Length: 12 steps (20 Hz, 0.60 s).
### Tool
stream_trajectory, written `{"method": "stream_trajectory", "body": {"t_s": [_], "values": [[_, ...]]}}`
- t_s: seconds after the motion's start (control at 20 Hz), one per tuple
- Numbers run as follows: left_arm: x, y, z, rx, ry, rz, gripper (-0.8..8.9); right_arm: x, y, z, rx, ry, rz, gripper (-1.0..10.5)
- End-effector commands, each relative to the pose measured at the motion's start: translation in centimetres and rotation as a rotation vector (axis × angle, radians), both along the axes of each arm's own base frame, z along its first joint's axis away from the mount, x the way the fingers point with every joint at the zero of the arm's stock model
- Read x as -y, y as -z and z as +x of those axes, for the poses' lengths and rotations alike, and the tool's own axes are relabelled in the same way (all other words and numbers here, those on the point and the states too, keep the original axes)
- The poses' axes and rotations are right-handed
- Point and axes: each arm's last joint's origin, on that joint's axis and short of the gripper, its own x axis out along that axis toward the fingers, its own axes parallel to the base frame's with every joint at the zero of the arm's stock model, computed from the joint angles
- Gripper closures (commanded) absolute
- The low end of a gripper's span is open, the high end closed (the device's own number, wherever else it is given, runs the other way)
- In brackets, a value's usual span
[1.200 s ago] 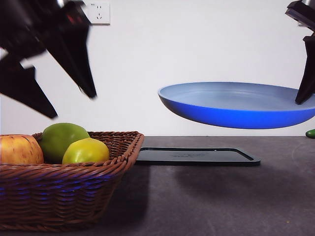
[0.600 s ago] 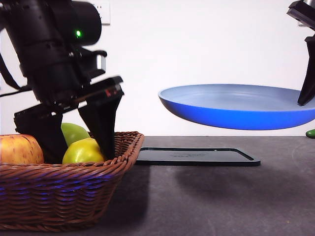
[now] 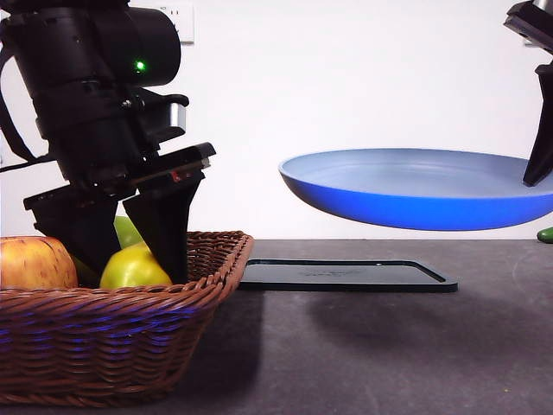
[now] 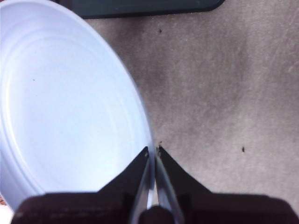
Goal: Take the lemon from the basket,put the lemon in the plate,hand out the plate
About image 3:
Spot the black flat tray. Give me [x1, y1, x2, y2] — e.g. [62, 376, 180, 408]
[237, 258, 460, 293]

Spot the white wall socket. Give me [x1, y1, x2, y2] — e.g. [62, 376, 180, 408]
[156, 3, 194, 46]

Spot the black cable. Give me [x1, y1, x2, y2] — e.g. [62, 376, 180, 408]
[0, 42, 57, 175]

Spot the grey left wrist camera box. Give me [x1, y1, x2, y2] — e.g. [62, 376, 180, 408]
[144, 93, 190, 144]

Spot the green apple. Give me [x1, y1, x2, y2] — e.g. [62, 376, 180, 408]
[71, 215, 147, 287]

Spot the red yellow apple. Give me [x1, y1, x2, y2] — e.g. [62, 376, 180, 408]
[0, 235, 79, 291]

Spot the brown woven wicker basket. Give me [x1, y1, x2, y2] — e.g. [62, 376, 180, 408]
[0, 230, 255, 408]

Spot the yellow green lemon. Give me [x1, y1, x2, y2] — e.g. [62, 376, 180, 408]
[99, 241, 175, 291]

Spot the blue round plate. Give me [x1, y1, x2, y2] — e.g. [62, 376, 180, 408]
[277, 147, 553, 232]

